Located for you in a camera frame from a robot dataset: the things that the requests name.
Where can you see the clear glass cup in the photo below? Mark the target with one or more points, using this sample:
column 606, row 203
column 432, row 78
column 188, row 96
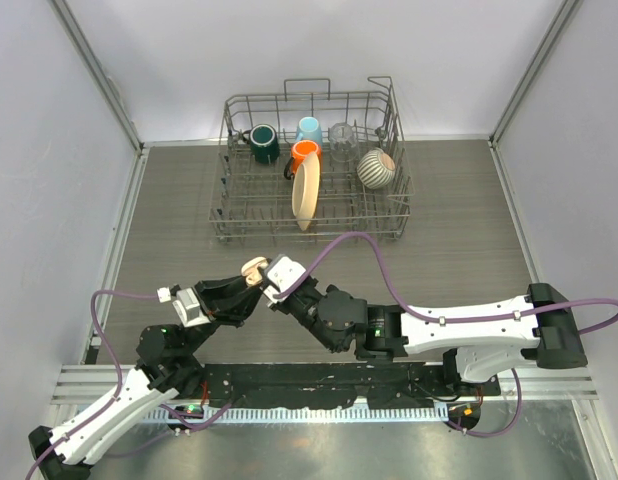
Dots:
column 342, row 142

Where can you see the beige plate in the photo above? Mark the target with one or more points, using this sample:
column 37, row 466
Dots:
column 305, row 191

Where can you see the light blue mug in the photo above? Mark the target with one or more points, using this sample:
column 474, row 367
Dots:
column 308, row 128

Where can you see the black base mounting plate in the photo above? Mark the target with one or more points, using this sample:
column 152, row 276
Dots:
column 327, row 386

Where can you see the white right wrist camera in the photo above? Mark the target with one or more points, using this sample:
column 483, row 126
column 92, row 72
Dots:
column 281, row 273

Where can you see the pink earbud charging case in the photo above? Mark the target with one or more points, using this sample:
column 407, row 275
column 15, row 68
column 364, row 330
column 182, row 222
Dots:
column 252, row 271

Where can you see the orange mug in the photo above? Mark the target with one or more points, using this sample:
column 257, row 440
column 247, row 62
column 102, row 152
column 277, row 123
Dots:
column 299, row 151

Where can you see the grey wire dish rack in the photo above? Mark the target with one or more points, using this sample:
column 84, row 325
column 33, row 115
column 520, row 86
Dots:
column 253, row 202

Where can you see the dark green mug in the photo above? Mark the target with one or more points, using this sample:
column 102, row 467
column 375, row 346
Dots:
column 263, row 142

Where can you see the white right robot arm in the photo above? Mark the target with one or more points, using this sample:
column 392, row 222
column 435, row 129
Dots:
column 477, row 342

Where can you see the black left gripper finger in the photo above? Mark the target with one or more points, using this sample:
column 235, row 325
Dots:
column 220, row 289
column 236, row 310

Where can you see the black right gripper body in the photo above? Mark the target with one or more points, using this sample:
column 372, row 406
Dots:
column 303, row 309

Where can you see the striped ceramic bowl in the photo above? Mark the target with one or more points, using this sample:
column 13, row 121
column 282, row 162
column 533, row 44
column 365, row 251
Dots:
column 376, row 169

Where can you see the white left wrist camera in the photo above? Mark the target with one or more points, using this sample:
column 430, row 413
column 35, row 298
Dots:
column 188, row 307

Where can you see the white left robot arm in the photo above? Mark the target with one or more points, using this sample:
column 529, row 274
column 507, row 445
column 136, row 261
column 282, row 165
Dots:
column 166, row 369

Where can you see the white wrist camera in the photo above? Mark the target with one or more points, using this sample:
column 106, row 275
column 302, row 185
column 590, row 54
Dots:
column 188, row 307
column 281, row 273

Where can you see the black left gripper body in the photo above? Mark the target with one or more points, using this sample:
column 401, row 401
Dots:
column 208, row 306

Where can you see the white slotted cable duct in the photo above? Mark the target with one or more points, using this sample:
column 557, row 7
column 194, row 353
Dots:
column 358, row 413

